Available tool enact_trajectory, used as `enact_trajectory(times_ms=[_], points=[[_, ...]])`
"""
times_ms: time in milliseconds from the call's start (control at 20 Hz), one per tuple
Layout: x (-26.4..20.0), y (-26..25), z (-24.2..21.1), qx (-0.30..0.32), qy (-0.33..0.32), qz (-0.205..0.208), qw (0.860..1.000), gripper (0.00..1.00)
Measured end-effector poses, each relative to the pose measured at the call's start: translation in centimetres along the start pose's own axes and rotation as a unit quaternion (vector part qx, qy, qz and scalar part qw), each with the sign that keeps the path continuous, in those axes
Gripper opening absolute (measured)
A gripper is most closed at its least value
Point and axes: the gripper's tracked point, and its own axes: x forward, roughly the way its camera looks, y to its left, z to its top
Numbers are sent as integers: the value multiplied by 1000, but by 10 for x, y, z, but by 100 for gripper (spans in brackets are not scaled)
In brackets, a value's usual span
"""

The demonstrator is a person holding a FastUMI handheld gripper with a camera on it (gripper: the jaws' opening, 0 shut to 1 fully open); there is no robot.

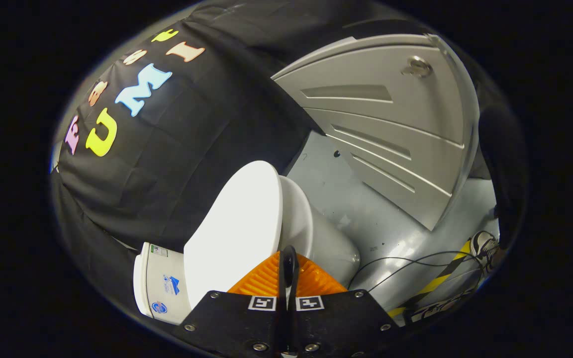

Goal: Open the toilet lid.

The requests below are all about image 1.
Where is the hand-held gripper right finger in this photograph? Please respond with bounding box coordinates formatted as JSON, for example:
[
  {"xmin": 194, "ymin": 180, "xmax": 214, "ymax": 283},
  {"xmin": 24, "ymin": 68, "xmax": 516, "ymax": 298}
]
[{"xmin": 289, "ymin": 246, "xmax": 405, "ymax": 358}]

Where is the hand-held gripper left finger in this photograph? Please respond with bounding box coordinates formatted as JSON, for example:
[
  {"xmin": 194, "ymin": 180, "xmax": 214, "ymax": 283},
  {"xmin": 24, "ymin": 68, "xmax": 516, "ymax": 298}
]
[{"xmin": 173, "ymin": 246, "xmax": 289, "ymax": 358}]

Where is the white toilet lid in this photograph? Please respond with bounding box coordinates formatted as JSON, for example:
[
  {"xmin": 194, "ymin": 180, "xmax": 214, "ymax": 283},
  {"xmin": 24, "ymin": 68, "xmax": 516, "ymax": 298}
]
[{"xmin": 183, "ymin": 160, "xmax": 284, "ymax": 309}]

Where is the printed floor sticker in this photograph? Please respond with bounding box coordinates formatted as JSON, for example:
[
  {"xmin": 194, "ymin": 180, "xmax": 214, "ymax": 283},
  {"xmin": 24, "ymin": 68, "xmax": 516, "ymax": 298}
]
[{"xmin": 406, "ymin": 291, "xmax": 472, "ymax": 325}]

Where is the yellow black floor tape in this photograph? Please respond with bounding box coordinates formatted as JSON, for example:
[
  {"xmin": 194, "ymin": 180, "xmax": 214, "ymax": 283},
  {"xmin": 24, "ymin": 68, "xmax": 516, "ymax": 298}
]
[{"xmin": 388, "ymin": 239, "xmax": 474, "ymax": 319}]

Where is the person's sneaker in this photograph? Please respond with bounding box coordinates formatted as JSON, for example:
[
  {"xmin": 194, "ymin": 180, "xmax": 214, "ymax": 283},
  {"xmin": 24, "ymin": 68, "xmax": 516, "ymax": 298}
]
[{"xmin": 470, "ymin": 230, "xmax": 501, "ymax": 274}]

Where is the white grey cabinet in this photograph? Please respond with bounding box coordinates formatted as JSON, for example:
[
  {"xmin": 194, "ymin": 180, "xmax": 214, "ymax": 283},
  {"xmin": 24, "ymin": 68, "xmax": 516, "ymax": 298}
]
[{"xmin": 272, "ymin": 34, "xmax": 481, "ymax": 232}]

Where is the black backdrop cloth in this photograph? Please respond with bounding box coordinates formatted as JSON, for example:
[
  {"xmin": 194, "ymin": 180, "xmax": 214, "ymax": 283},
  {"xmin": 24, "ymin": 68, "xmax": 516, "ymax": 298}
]
[{"xmin": 50, "ymin": 0, "xmax": 436, "ymax": 324}]

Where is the person's dark trouser leg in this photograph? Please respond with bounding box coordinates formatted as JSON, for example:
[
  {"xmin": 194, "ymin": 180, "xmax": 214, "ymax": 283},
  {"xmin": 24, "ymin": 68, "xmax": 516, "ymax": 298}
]
[{"xmin": 476, "ymin": 102, "xmax": 530, "ymax": 249}]

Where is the round metal cabinet knob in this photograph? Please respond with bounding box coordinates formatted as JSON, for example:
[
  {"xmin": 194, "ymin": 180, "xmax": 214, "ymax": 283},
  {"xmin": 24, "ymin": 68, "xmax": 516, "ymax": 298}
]
[{"xmin": 402, "ymin": 56, "xmax": 434, "ymax": 79}]

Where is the thin black floor cable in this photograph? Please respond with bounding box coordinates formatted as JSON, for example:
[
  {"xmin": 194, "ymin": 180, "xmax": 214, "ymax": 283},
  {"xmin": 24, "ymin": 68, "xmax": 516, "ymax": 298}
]
[{"xmin": 349, "ymin": 251, "xmax": 481, "ymax": 294}]

